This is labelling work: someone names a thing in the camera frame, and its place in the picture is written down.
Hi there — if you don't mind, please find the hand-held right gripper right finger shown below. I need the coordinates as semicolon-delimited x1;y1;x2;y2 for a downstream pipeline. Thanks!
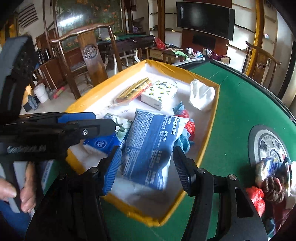
173;146;269;241

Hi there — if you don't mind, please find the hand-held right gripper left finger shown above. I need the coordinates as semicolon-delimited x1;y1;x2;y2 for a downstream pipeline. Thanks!
25;146;122;241

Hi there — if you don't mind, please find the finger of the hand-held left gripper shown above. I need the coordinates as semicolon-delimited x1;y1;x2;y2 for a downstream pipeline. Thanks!
62;118;116;149
20;112;97;123

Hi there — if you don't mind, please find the blue towel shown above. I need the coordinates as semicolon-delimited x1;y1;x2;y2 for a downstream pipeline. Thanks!
172;101;196;154

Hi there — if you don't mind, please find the yellow cardboard box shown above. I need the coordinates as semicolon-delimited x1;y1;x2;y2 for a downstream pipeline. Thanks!
65;59;220;227

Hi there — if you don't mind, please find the blue white wipes packet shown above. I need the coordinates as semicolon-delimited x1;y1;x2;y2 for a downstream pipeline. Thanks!
121;109;186;191

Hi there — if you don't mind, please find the white sock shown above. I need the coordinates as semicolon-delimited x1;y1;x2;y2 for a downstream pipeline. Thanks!
189;79;216;111

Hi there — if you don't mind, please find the person's left hand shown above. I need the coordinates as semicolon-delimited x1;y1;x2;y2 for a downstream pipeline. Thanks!
0;162;37;214

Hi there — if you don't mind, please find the blue box with white logo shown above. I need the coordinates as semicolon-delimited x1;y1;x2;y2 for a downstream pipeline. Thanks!
83;133;126;156

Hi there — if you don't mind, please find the white bucket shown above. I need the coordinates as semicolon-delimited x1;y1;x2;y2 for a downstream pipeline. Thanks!
33;83;49;103

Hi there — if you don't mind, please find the white flower print packet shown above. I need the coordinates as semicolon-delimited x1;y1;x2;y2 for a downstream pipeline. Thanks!
103;113;133;142

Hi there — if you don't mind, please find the red plastic bag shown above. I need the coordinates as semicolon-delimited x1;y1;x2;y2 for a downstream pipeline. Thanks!
175;109;196;141
245;186;265;217

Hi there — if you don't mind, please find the red yellow striped packet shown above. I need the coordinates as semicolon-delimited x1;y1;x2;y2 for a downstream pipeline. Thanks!
114;77;152;107

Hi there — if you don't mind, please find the carved wooden chair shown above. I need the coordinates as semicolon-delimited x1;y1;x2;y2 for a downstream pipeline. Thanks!
242;41;282;84
49;22;123;100

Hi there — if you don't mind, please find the lemon print tissue pack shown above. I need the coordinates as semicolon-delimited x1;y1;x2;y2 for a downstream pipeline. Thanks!
141;79;178;110

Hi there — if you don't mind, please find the round table centre panel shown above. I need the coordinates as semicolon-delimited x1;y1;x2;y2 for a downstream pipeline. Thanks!
248;124;290;167

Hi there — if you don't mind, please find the colourful knitted cloth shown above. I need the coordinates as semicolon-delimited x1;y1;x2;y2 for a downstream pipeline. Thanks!
254;156;290;183

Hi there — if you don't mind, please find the dark mahjong table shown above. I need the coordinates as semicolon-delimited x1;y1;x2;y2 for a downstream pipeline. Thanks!
96;34;155;66

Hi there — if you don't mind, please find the brown knitted scrunchie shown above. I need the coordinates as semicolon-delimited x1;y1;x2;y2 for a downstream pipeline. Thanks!
262;176;287;204

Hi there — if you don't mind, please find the flower painting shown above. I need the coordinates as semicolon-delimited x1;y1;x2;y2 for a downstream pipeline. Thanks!
53;0;124;50

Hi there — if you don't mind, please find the low wooden tv cabinet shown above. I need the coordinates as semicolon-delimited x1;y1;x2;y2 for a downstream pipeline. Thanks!
148;46;210;64

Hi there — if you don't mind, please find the dark red cloth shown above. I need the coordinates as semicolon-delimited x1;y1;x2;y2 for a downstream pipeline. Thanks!
264;199;292;237

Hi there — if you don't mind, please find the small wooden stool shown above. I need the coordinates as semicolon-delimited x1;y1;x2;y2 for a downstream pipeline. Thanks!
162;51;185;65

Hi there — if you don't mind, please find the person's blue clothing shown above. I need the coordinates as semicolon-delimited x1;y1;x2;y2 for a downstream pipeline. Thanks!
0;199;35;239

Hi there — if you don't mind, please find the black flat television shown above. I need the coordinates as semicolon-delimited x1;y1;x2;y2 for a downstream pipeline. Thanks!
176;1;236;42

